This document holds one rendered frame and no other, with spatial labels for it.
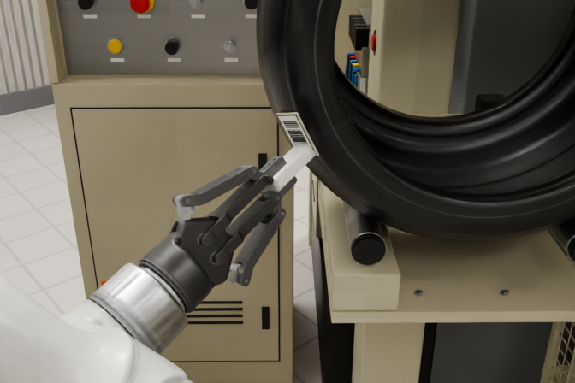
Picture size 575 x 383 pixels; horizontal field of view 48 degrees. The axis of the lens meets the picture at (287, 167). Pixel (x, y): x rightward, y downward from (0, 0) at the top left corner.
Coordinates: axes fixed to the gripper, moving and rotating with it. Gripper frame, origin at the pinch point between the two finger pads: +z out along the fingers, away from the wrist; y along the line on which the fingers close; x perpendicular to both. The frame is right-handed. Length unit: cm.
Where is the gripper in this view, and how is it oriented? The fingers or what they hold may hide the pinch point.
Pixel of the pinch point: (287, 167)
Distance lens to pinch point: 75.9
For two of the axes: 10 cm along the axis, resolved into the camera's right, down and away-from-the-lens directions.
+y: 5.0, 7.8, 3.7
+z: 6.4, -6.2, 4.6
